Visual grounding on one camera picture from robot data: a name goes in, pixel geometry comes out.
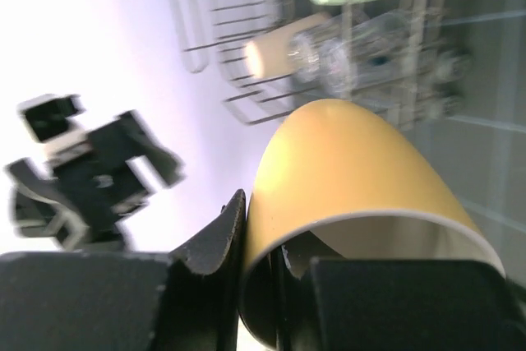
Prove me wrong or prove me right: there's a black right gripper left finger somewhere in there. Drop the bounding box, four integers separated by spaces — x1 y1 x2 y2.
1 191 246 350

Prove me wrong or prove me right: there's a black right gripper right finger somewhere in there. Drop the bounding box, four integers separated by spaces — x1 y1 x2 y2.
270 248 525 350

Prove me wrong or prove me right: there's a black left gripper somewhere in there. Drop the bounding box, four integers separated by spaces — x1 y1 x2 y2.
6 111 182 251

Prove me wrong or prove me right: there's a yellow mug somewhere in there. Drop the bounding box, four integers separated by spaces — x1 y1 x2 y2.
240 99 504 347

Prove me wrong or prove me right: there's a beige cup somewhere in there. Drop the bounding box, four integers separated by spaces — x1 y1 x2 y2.
243 12 330 79

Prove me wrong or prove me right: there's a large clear faceted glass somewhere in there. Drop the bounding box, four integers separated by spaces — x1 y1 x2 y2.
320 9 411 96

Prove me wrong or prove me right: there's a small clear faceted glass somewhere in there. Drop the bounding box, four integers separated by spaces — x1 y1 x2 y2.
288 28 323 83

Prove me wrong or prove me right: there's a black gridded mat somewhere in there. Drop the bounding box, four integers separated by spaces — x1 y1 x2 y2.
408 0 525 266

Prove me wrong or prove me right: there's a grey wire dish rack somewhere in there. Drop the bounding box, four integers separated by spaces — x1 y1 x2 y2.
169 0 472 130

